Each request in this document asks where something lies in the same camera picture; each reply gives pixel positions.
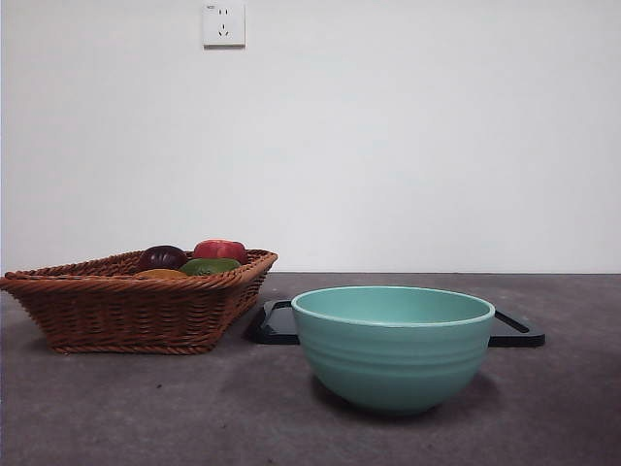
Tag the teal ceramic bowl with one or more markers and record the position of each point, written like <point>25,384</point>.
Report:
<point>393,364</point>

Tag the yellow-orange fruit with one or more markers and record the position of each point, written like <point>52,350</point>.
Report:
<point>160,274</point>

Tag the dark rectangular tray plate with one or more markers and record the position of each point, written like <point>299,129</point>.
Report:
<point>274,327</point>

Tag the red apple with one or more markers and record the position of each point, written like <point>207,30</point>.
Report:
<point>218,250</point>

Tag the green fruit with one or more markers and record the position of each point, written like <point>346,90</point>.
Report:
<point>208,266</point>

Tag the dark purple round fruit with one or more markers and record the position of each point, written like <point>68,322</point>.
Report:
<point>162,256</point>

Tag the brown wicker basket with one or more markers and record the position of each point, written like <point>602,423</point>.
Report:
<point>121,315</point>

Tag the white wall socket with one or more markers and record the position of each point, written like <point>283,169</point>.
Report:
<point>223,24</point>

